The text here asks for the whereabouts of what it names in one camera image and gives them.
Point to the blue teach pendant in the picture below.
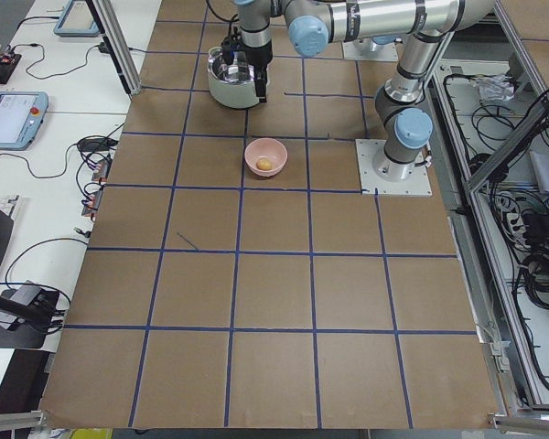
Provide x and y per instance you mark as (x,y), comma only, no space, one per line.
(76,21)
(21,115)

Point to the aluminium frame post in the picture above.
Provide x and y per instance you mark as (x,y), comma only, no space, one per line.
(113,38)

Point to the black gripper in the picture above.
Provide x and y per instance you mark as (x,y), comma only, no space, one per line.
(259,58)

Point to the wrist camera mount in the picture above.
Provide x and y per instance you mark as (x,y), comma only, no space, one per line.
(231,45)

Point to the glass pot lid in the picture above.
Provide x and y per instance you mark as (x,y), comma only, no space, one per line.
(238,73)

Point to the mint green electric pot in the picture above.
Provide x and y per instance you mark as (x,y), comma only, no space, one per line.
(233,96)

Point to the brown egg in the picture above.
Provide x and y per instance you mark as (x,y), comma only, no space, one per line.
(264,164)

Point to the pink bowl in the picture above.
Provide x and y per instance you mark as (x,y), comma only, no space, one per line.
(273,149)

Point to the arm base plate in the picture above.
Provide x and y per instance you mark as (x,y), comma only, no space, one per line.
(370,50)
(380,176)

